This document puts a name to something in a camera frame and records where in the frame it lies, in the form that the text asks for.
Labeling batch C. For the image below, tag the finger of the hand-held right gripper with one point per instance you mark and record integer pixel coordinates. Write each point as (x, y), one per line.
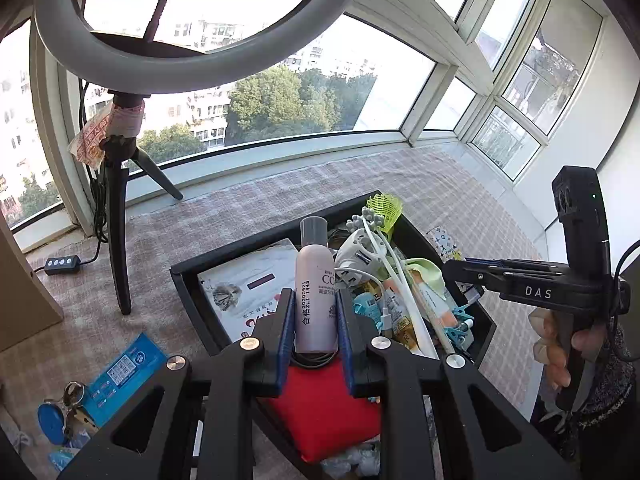
(525, 267)
(460, 272)

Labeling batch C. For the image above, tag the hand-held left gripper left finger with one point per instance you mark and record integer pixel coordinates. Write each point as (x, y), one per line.
(286, 340)

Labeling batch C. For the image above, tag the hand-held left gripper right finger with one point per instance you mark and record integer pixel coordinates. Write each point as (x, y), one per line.
(345, 340)

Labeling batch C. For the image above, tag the pink lotion bottle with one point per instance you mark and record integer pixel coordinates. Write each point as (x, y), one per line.
(315, 300)

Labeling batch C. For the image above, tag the black rectangular container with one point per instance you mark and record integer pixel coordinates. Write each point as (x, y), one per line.
(410, 225)

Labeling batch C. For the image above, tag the blue wet wipes packet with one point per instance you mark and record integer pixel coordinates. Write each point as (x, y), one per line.
(125, 370)

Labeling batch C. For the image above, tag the key bunch with blue tag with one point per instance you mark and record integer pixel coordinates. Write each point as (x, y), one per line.
(52, 420)

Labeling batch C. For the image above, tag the person's right hand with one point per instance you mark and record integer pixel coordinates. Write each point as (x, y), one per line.
(550, 350)

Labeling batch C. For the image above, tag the light green cloth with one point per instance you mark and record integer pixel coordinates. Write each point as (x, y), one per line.
(425, 272)

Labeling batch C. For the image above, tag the blue clothes peg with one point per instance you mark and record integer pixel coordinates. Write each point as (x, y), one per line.
(367, 306)
(462, 317)

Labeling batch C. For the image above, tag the orange white snack packet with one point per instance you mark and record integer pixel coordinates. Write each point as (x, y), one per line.
(400, 320)

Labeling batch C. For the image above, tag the white book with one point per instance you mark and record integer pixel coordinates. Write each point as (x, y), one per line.
(250, 280)

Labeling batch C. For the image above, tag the red cloth pouch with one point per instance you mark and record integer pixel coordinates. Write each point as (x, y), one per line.
(320, 410)

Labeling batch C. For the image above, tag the white mini fan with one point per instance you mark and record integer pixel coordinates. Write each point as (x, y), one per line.
(357, 255)

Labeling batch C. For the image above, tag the yellow-green plastic shuttlecock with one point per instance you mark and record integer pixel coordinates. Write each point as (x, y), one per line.
(385, 210)

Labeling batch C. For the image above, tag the grey artificial flower sprig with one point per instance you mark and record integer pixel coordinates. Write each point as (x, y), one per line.
(365, 220)

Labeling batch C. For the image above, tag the clear plastic packets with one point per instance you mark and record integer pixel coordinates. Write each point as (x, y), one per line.
(350, 460)

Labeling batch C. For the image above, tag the checked tablecloth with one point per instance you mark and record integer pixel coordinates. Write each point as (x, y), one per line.
(300, 195)

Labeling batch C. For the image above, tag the black tripod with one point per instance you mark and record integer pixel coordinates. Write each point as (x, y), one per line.
(117, 220)

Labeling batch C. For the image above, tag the green trees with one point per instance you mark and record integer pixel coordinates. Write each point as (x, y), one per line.
(280, 100)

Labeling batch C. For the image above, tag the small blue white packet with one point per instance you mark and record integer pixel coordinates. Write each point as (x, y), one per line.
(62, 460)

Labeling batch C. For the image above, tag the large wooden board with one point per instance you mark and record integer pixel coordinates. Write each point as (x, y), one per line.
(25, 300)

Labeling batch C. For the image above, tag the red printed paper label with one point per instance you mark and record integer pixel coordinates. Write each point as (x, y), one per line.
(92, 142)

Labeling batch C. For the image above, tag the white window frame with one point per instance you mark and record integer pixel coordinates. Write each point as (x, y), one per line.
(250, 167)

